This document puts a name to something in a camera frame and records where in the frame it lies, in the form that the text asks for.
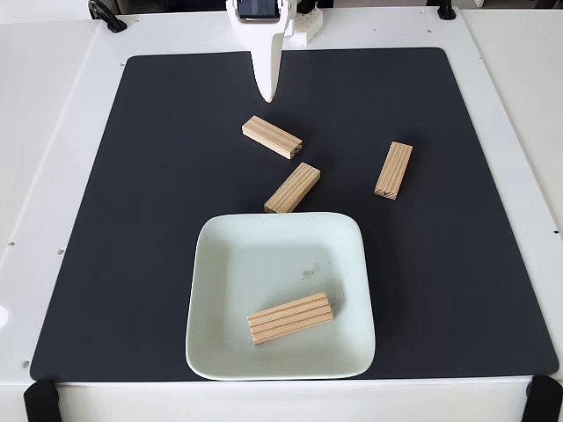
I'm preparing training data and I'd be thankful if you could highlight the smooth wooden block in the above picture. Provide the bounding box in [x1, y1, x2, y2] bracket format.
[241, 114, 303, 161]

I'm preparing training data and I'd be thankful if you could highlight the striped wooden block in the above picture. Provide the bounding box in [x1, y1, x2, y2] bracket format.
[373, 141, 414, 201]
[263, 162, 321, 215]

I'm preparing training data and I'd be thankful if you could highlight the grooved wooden block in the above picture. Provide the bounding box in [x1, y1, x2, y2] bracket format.
[246, 292, 334, 346]

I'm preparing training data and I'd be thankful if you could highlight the pale green square plate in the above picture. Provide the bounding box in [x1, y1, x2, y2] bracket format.
[184, 212, 377, 382]

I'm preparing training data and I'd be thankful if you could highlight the black rubber mat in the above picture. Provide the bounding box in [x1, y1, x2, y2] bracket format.
[29, 47, 559, 382]

